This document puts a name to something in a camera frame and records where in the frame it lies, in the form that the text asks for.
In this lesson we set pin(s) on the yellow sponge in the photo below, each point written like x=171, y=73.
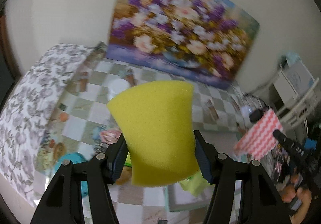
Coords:
x=155, y=128

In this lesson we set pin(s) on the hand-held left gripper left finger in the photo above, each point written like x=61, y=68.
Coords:
x=117, y=163

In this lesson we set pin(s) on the flower painting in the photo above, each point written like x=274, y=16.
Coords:
x=180, y=25

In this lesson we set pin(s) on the green sponge piece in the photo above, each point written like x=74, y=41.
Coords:
x=128, y=161

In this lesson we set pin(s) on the lime yellow cloth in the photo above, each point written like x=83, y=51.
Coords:
x=194, y=185

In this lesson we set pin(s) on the white chair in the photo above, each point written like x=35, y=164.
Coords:
x=293, y=111

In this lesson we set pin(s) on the checked tablecloth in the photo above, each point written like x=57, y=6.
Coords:
x=87, y=103

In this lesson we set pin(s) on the brown wooden door frame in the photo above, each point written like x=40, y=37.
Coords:
x=6, y=45

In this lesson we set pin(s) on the teal cloth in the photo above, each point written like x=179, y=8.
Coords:
x=291, y=59

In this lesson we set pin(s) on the person's right hand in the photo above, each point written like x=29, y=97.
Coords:
x=304, y=199

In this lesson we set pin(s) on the pink white wavy cloth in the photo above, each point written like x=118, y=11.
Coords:
x=258, y=136

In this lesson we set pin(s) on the grey floral tablecloth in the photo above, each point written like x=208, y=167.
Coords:
x=30, y=103

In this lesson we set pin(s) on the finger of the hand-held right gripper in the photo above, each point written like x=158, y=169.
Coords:
x=288, y=145

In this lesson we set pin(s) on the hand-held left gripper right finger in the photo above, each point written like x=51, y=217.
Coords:
x=204, y=163

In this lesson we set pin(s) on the white framed sign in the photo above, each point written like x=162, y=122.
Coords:
x=298, y=78

